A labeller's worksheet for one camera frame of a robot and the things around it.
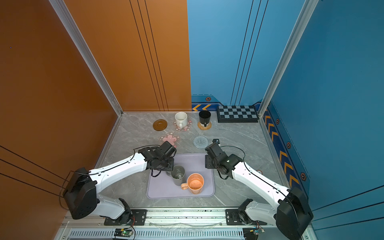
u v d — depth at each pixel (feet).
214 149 2.01
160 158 2.04
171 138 3.45
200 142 3.35
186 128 3.57
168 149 2.15
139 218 2.42
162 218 2.47
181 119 3.39
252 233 2.32
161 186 2.71
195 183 2.71
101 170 1.54
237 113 3.80
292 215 1.26
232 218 2.37
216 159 1.97
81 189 1.37
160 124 3.68
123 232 2.32
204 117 3.53
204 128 3.56
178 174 2.79
